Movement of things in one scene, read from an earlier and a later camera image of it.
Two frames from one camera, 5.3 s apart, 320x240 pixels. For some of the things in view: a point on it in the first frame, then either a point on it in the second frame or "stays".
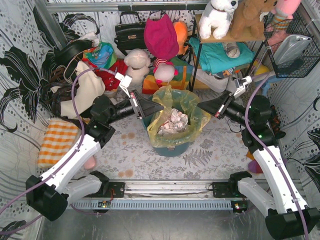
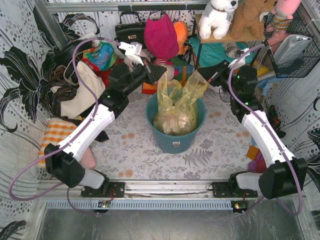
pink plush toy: [283, 12] stays
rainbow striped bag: [180, 82] stays
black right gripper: [223, 106] to [217, 75]
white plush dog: [216, 16] stays
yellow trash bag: [186, 102] to [176, 113]
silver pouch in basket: [290, 48] stays
